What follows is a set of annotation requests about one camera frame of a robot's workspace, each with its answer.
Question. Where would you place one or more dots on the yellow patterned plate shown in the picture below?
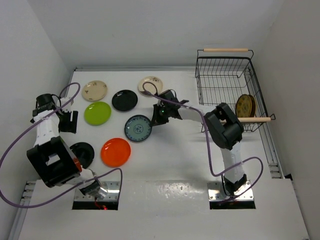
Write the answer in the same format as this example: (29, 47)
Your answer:
(244, 107)
(253, 106)

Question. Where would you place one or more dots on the glossy black plate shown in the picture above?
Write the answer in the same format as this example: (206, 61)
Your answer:
(124, 100)

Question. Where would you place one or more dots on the matte black plate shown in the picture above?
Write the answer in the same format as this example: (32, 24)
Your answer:
(84, 152)

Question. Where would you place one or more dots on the black wire dish rack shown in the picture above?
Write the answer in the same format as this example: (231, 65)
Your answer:
(224, 74)

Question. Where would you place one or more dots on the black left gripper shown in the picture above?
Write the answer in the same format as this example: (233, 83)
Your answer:
(69, 126)

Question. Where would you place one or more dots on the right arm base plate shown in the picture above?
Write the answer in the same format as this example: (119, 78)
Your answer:
(216, 192)

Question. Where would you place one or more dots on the blue floral plate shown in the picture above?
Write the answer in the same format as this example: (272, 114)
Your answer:
(138, 128)

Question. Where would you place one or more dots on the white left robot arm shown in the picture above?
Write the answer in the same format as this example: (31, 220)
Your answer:
(55, 162)

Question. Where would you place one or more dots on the green plate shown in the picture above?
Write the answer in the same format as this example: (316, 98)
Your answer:
(97, 113)

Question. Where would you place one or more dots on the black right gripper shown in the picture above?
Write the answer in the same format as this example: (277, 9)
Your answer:
(157, 119)

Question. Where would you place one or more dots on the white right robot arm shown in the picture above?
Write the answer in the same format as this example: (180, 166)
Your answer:
(219, 123)

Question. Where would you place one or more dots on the cream plate with black mark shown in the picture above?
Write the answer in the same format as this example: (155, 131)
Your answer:
(151, 84)

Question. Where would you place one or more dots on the orange plate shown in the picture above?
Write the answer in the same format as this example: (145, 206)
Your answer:
(115, 152)

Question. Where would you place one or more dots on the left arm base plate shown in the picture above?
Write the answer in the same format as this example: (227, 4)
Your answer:
(112, 190)

